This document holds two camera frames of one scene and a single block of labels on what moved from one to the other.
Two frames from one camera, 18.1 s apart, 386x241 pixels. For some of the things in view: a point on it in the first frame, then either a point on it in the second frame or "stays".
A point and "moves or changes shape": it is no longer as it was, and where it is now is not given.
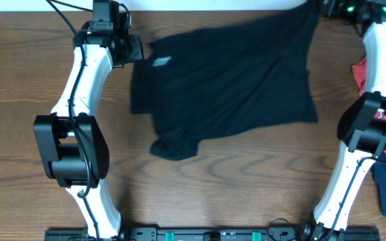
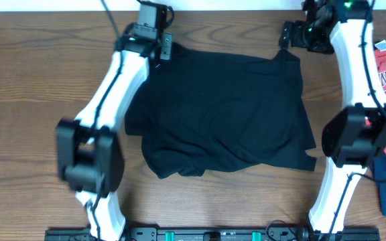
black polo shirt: [199, 84] moves or changes shape
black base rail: [214, 233] stays
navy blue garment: [382, 172] stays
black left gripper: [135, 43] to [166, 42]
